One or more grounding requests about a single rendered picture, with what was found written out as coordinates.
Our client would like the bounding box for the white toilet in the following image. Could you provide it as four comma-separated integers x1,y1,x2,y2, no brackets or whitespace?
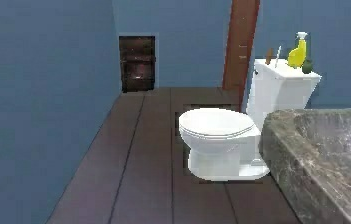
178,58,323,182

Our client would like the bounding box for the brown wooden door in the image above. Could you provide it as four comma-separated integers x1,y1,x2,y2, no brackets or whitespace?
221,0,261,108

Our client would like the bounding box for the white thin stick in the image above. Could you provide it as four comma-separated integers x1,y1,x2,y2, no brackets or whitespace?
274,45,283,69

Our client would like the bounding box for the yellow spray bottle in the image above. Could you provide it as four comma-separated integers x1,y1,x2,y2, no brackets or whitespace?
287,31,309,69

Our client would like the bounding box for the dark green round bottle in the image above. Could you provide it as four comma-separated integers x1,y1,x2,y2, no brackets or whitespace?
301,59,314,75

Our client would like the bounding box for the dark brown wall shelf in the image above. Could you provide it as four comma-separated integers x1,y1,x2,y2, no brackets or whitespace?
118,35,157,94

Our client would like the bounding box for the brown handled brush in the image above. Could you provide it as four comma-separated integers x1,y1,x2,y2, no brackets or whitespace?
265,47,274,66

